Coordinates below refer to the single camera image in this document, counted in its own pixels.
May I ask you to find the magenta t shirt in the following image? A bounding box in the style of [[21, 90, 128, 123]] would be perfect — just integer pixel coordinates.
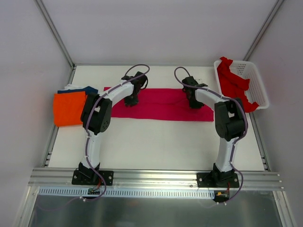
[[111, 88, 214, 122]]

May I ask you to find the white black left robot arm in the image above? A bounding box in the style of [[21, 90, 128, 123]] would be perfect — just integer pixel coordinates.
[[78, 72, 148, 184]]

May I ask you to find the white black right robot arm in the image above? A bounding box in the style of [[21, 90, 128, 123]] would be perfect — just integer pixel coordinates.
[[181, 76, 248, 187]]

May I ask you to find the red t shirt in basket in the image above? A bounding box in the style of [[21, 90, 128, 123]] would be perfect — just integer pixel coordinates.
[[217, 57, 259, 113]]

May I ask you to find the navy blue folded t shirt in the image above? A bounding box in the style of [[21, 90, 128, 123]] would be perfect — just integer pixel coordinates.
[[57, 86, 98, 95]]

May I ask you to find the white perforated plastic basket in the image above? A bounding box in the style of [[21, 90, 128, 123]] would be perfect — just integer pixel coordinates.
[[214, 59, 269, 110]]

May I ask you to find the white folded t shirt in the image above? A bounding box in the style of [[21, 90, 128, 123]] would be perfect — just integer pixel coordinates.
[[64, 84, 84, 90]]

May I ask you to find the orange folded t shirt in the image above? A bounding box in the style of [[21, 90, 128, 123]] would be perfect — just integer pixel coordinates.
[[53, 91, 87, 127]]

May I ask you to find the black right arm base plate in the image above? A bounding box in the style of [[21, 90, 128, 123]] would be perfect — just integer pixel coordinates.
[[196, 172, 240, 188]]

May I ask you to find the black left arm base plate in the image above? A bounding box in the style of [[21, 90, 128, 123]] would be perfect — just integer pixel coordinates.
[[71, 169, 114, 186]]

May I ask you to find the aluminium front rail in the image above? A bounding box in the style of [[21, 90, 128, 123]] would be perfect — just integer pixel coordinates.
[[28, 167, 285, 191]]

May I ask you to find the white slotted cable duct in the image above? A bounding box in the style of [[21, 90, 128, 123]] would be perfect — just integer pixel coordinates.
[[38, 186, 215, 199]]

